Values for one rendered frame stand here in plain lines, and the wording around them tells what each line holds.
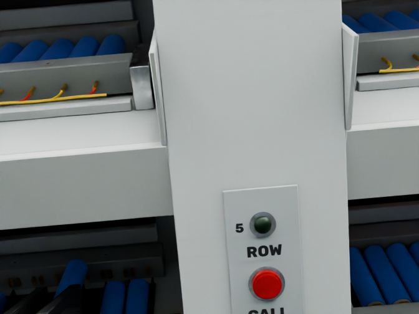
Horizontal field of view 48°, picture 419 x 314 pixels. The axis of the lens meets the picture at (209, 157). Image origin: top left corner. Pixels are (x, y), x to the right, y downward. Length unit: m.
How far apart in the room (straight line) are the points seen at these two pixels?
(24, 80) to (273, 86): 0.16
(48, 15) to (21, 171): 0.20
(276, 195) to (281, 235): 0.02
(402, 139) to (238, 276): 0.11
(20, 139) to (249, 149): 0.13
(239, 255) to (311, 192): 0.05
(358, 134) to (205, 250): 0.10
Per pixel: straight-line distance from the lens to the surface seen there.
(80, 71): 0.32
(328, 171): 0.26
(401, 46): 0.34
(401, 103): 0.29
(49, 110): 0.30
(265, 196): 0.25
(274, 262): 0.27
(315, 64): 0.25
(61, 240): 0.46
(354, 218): 0.46
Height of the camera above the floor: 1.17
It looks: 10 degrees down
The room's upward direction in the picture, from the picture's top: 5 degrees counter-clockwise
